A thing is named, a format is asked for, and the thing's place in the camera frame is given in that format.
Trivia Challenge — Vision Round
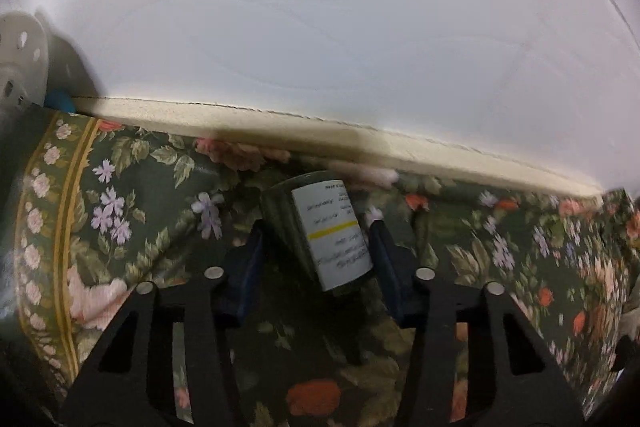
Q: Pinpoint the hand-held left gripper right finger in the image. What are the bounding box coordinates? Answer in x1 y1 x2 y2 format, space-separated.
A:
367 219 586 427

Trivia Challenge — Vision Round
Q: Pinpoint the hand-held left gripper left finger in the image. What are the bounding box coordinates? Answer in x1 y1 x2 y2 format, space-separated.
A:
57 219 266 427

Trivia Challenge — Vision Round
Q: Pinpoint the dark bottle with white label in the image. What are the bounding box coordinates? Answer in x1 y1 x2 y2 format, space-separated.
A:
260 172 375 298

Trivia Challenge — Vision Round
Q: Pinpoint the floral tablecloth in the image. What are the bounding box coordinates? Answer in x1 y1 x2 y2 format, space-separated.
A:
0 109 640 427

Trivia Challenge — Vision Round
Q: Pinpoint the small blue object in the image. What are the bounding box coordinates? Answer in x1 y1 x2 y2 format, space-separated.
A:
45 89 77 112

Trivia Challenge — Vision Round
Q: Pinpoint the white perforated round container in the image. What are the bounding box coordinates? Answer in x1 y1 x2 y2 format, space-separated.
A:
0 11 51 118

